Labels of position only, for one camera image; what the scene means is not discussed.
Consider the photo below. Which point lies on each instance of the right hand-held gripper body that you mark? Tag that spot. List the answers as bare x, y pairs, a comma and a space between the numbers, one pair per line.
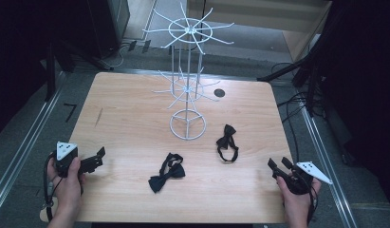
311, 171

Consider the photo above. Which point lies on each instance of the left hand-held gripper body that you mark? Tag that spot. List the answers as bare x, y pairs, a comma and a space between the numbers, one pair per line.
64, 150

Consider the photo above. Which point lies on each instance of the small black bow tie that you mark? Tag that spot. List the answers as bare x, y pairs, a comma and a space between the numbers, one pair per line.
226, 141

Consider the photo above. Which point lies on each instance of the large black bow tie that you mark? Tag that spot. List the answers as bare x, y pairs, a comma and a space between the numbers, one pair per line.
170, 173

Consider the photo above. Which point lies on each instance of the person's left hand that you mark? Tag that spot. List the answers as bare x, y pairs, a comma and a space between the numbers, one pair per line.
67, 190

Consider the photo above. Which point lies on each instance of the person's right hand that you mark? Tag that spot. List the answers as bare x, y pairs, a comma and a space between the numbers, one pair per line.
297, 202

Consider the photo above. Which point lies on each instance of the black round table grommet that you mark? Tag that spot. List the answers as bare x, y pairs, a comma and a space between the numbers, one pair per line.
219, 92

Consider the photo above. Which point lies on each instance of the black tripod stand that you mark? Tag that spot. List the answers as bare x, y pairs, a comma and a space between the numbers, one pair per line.
309, 63

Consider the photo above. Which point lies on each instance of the dark cabinet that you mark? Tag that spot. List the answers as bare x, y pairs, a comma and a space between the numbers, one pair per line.
108, 25

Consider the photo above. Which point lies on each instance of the beige wooden panel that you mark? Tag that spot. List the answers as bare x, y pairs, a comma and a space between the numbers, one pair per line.
256, 12

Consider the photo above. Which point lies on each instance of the aluminium floor rail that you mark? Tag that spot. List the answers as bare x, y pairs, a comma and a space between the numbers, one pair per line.
328, 171
28, 139
145, 71

